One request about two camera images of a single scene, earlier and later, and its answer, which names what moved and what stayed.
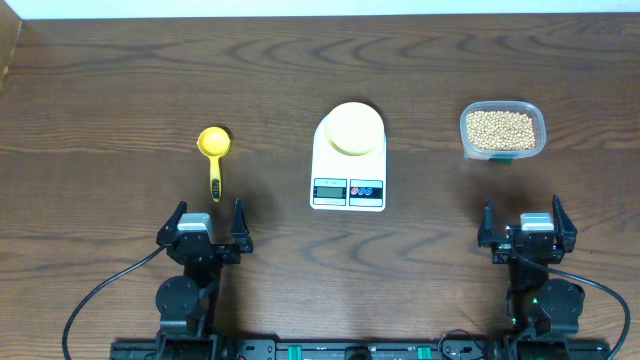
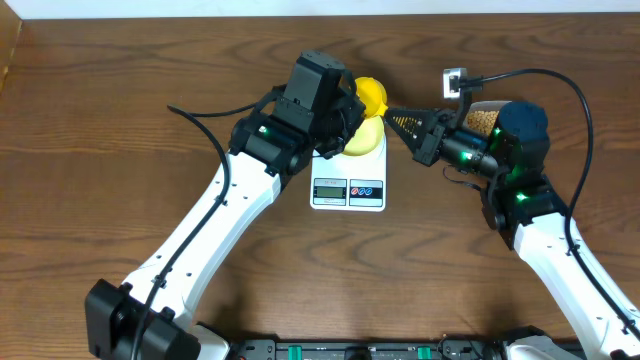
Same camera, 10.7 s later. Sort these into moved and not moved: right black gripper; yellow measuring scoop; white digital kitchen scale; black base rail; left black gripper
Moved: right black gripper; yellow measuring scoop; left black gripper
Not moved: white digital kitchen scale; black base rail
